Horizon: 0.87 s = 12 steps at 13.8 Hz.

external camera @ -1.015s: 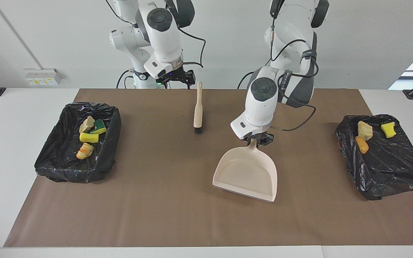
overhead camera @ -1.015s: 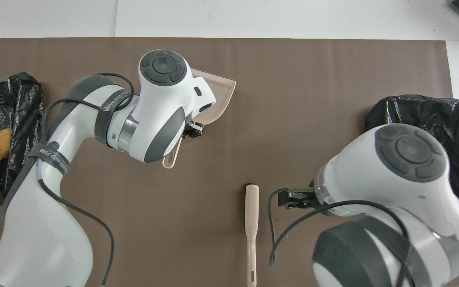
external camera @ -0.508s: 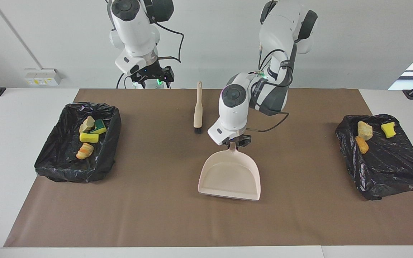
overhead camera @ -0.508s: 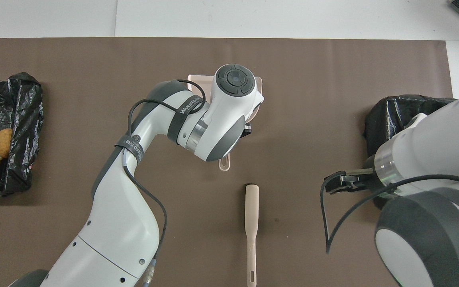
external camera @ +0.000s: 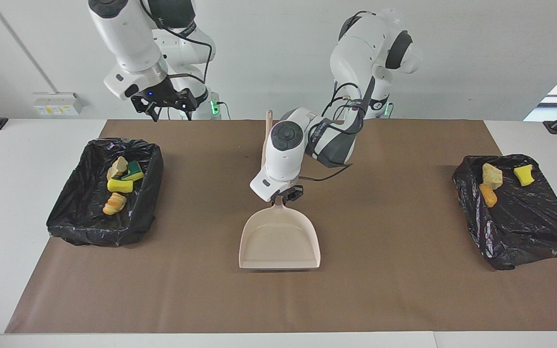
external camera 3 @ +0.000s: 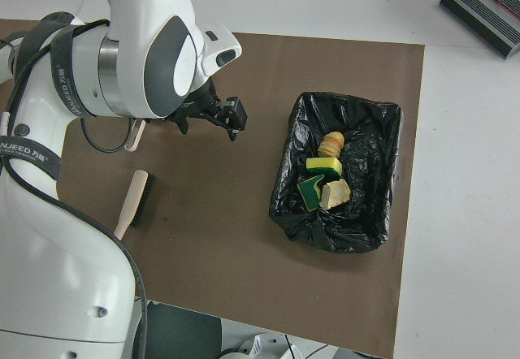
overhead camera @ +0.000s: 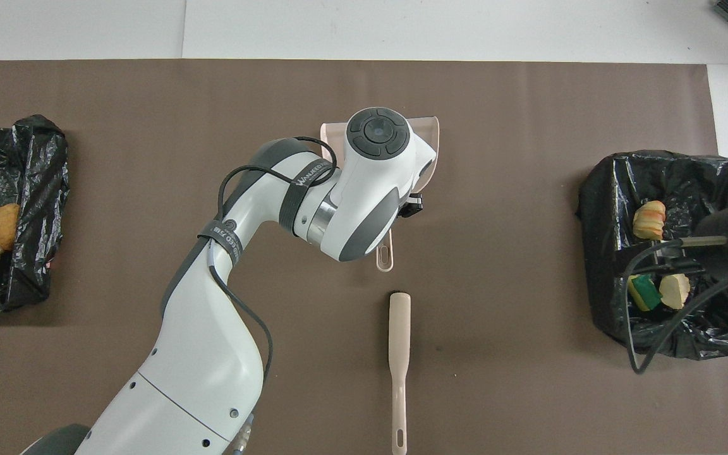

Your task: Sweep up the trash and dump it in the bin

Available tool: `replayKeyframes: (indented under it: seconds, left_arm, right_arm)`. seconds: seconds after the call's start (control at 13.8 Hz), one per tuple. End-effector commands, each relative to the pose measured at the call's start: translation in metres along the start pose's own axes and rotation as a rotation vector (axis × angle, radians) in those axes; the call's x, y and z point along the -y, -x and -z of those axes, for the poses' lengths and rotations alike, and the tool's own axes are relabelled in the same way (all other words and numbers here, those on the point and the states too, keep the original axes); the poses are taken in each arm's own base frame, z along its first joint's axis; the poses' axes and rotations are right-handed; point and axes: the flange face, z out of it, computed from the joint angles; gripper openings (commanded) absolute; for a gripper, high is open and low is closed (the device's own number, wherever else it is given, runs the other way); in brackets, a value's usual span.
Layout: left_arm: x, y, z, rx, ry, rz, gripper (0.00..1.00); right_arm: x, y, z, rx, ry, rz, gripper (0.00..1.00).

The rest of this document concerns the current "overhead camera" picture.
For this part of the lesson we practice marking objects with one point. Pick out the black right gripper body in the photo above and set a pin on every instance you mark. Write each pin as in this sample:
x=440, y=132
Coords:
x=718, y=246

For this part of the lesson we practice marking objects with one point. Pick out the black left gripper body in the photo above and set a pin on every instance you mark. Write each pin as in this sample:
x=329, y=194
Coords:
x=412, y=205

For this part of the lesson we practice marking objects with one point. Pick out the pale bread chunk toy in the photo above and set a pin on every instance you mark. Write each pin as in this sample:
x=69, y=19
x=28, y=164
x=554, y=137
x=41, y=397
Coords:
x=675, y=291

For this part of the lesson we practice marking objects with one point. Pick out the notched yellow green sponge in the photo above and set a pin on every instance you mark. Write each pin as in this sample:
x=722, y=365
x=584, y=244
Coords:
x=645, y=294

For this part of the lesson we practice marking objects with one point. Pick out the striped bread slice toy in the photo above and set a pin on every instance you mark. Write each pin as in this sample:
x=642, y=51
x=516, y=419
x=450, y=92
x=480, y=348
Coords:
x=649, y=221

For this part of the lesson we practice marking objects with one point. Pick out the pink plastic dustpan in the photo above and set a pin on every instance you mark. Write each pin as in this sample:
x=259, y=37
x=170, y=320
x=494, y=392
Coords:
x=428, y=145

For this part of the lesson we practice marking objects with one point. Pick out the beige brush with black bristles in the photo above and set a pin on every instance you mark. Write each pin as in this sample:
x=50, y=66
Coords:
x=399, y=335

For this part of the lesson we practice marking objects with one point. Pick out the brown fried nugget toy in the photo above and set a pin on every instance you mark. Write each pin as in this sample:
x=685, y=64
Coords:
x=6, y=225

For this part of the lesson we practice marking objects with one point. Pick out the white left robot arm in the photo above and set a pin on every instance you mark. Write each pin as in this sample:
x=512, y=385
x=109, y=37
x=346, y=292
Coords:
x=212, y=354

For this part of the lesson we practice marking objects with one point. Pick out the bin with black trash bag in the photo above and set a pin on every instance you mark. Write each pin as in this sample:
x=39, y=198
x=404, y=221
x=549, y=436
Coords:
x=35, y=164
x=686, y=177

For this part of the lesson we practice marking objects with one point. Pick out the brown paper table mat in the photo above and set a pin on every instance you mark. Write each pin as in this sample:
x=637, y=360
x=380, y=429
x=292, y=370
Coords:
x=528, y=126

